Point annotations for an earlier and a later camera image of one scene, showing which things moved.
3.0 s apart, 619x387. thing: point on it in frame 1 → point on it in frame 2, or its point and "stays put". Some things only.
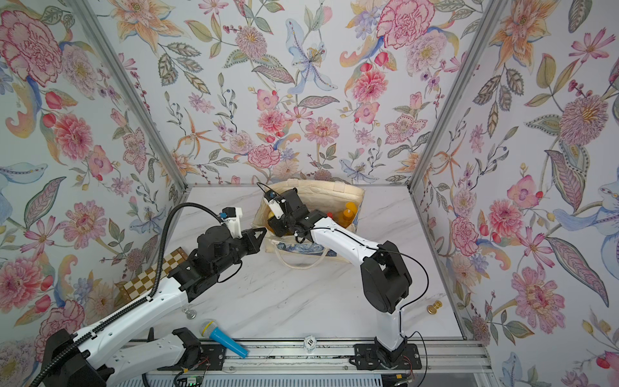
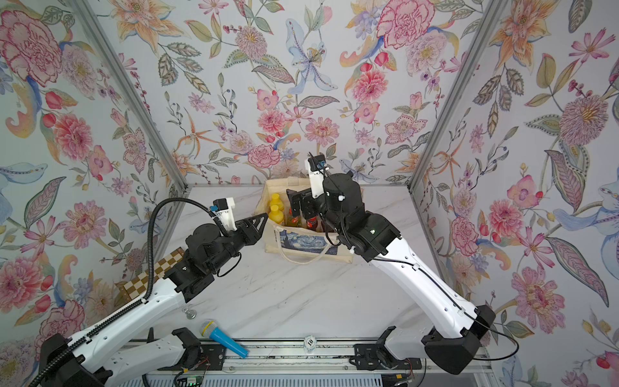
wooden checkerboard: x=143 y=285 stays put
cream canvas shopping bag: x=339 y=202 stays put
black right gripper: x=276 y=226 → x=301 y=201
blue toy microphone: x=209 y=329 stays put
